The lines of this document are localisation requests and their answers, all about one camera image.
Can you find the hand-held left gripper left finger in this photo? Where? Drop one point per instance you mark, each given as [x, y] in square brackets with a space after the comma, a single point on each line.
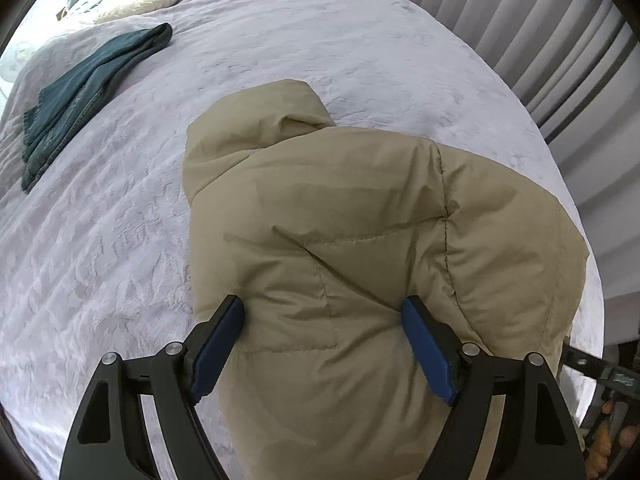
[215, 350]

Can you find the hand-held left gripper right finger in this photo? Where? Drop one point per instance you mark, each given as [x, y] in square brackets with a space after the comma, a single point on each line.
[427, 350]

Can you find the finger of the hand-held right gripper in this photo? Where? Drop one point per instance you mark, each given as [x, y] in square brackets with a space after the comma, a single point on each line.
[582, 360]

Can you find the beige puffer jacket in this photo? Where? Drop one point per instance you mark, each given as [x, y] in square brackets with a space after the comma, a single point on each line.
[350, 240]

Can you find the person's right hand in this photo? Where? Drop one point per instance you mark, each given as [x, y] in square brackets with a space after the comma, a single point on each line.
[605, 447]

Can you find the lavender bed blanket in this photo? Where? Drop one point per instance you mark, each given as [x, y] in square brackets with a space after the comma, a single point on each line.
[125, 260]

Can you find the dark teal folded garment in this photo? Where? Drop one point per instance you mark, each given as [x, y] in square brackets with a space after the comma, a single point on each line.
[85, 90]

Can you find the grey curtain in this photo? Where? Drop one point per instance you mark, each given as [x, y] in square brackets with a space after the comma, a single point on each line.
[550, 60]

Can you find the white fluffy cushion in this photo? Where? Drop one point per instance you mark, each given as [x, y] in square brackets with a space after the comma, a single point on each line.
[12, 60]

